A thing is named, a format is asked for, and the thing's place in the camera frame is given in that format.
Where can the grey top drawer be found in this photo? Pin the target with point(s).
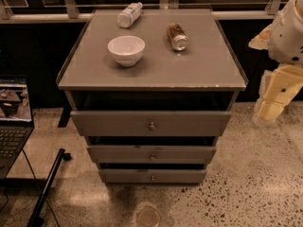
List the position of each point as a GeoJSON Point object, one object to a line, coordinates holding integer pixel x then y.
{"type": "Point", "coordinates": [150, 123]}

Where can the black stand leg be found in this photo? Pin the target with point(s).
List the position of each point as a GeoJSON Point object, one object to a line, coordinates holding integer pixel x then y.
{"type": "Point", "coordinates": [35, 220]}

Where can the white ceramic bowl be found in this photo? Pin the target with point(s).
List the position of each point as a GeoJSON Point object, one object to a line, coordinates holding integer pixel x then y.
{"type": "Point", "coordinates": [126, 50]}

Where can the brown drink can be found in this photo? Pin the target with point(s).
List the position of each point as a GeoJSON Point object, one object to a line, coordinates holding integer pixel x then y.
{"type": "Point", "coordinates": [177, 37]}

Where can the grey drawer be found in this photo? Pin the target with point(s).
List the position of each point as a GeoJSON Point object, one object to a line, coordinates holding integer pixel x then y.
{"type": "Point", "coordinates": [151, 154]}
{"type": "Point", "coordinates": [150, 123]}
{"type": "Point", "coordinates": [152, 176]}

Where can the round floor drain cover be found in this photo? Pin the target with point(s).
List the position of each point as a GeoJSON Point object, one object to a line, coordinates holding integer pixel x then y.
{"type": "Point", "coordinates": [148, 216]}

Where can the grey drawer cabinet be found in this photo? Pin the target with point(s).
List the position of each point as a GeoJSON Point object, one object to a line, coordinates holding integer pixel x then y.
{"type": "Point", "coordinates": [206, 76]}

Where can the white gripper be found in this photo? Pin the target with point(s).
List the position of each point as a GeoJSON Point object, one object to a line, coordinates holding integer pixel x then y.
{"type": "Point", "coordinates": [286, 37]}

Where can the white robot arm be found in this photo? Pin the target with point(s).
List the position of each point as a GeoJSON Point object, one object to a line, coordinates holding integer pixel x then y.
{"type": "Point", "coordinates": [283, 39]}

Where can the black laptop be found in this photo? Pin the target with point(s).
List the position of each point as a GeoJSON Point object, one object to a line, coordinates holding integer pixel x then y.
{"type": "Point", "coordinates": [16, 121]}

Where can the grey middle drawer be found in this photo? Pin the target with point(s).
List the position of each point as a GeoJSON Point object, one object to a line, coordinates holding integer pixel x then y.
{"type": "Point", "coordinates": [151, 154]}

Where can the clear plastic water bottle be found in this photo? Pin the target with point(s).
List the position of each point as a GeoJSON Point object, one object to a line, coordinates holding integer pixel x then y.
{"type": "Point", "coordinates": [127, 16]}

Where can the grey bottom drawer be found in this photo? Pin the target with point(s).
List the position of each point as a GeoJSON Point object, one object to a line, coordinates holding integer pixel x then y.
{"type": "Point", "coordinates": [152, 176]}

